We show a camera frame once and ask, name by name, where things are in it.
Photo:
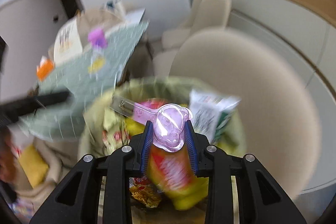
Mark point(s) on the yellow snack packet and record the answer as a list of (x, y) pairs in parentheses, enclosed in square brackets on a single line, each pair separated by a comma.
[(173, 174)]

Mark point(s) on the white red snack packet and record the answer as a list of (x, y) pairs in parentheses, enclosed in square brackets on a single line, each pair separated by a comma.
[(115, 137)]

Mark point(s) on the green checked tablecloth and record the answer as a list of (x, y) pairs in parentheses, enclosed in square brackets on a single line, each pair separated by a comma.
[(86, 82)]

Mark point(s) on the yellow cushion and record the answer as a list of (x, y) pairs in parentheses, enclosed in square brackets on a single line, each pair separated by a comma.
[(34, 166)]

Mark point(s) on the gold red wrapper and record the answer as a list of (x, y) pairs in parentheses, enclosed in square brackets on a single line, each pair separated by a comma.
[(144, 192)]

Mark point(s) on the yellow plastic bag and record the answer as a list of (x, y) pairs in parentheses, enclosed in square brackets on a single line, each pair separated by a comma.
[(94, 113)]

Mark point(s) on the yellow white toy machine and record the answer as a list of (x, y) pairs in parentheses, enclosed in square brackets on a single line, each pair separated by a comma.
[(95, 64)]

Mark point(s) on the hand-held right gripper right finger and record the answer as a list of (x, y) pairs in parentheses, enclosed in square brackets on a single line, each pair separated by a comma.
[(191, 148)]

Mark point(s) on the white green milk carton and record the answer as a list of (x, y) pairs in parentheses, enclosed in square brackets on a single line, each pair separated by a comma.
[(207, 113)]

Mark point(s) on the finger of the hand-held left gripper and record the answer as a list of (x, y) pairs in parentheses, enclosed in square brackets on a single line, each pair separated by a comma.
[(47, 99)]

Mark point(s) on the clear pink blister pack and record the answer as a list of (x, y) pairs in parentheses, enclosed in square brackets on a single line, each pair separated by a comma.
[(169, 127)]

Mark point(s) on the orange tissue box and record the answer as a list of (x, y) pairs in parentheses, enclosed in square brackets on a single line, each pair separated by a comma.
[(45, 69)]

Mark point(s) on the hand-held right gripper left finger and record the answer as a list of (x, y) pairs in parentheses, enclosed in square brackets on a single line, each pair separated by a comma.
[(147, 145)]

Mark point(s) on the purple toy machine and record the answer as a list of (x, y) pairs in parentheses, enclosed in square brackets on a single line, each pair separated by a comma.
[(97, 37)]

